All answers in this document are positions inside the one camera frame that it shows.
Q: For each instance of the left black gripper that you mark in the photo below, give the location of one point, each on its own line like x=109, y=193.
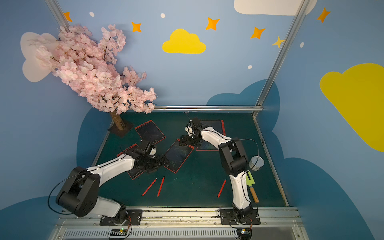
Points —
x=157, y=161

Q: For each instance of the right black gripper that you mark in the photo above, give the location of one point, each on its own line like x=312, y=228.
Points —
x=186, y=140

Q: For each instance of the colourful scribble red writing tablet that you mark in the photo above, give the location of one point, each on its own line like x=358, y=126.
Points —
x=206, y=147

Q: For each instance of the red stylus pair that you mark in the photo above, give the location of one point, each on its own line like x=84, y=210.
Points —
x=221, y=189
x=223, y=128

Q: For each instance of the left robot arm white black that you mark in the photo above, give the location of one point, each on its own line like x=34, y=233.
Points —
x=80, y=193

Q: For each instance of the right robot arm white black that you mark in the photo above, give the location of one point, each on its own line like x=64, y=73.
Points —
x=234, y=161

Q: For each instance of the pink cherry blossom tree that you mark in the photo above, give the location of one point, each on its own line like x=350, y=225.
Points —
x=88, y=68

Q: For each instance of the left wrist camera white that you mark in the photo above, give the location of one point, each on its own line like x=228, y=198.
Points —
x=153, y=151

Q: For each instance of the aluminium back frame bar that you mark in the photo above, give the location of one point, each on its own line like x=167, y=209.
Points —
x=160, y=108

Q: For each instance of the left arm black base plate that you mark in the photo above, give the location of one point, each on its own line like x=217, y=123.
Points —
x=123, y=218

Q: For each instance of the green garden fork wooden handle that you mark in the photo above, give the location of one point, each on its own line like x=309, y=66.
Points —
x=250, y=182

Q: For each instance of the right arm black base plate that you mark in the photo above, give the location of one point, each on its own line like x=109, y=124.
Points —
x=231, y=217

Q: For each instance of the aluminium front rail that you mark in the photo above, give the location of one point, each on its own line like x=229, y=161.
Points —
x=165, y=223

